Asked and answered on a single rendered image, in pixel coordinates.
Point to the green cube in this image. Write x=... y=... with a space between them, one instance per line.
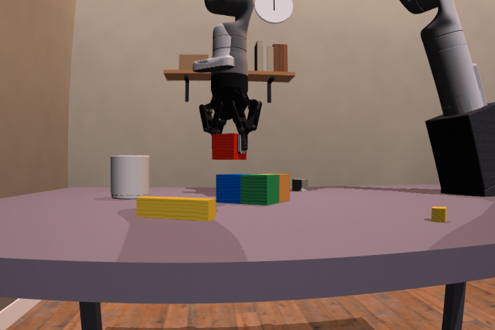
x=260 y=189

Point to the blue cube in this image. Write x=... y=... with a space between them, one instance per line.
x=228 y=188

